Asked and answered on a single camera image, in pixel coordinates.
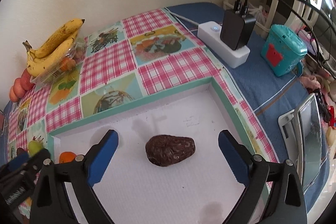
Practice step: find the yellow banana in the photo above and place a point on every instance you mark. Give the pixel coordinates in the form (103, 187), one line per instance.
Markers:
(59, 36)
(36, 68)

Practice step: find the small dark round fruit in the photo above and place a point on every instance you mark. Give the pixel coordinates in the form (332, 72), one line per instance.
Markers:
(20, 151)

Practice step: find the small green fruit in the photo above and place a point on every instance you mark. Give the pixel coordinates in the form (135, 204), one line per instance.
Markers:
(34, 147)

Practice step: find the teal toy box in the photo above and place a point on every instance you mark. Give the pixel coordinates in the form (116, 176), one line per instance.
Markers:
(283, 49)

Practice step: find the checkered fruit pattern tablecloth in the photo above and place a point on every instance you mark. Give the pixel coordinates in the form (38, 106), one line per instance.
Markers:
(134, 58)

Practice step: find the upper yellow banana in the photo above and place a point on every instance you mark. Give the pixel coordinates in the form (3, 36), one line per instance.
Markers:
(59, 36)

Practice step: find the tablet in grey stand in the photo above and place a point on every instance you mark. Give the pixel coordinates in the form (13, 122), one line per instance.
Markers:
(302, 134)

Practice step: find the small red apple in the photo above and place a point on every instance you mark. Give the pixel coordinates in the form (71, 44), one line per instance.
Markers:
(12, 95)

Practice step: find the black power adapter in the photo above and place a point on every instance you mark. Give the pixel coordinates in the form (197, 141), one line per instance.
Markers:
(236, 29)

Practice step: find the clear plastic fruit container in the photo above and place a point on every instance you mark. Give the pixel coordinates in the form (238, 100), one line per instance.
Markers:
(66, 65)

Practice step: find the large red apple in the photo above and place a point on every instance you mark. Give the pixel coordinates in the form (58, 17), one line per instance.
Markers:
(25, 81)

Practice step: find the teal white shallow tray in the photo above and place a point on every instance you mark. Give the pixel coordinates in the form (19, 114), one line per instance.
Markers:
(168, 167)

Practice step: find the orange tangerine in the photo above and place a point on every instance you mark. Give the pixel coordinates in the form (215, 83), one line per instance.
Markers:
(66, 157)

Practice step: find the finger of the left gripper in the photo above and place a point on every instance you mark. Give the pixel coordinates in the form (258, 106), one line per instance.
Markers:
(18, 161)
(32, 166)

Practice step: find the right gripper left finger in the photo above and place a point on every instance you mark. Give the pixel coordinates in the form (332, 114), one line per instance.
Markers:
(100, 155)

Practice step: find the dark brown avocado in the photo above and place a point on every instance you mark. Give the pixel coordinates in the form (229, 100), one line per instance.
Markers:
(166, 150)

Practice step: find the middle red apple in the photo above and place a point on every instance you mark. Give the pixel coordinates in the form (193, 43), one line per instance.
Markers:
(17, 88)

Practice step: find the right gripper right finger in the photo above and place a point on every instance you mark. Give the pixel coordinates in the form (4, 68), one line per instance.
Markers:
(236, 155)

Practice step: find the blue table cloth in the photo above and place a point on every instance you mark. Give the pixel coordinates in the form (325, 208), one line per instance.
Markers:
(268, 96)

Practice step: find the lower yellow banana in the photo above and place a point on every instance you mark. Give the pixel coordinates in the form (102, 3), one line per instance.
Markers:
(36, 68)

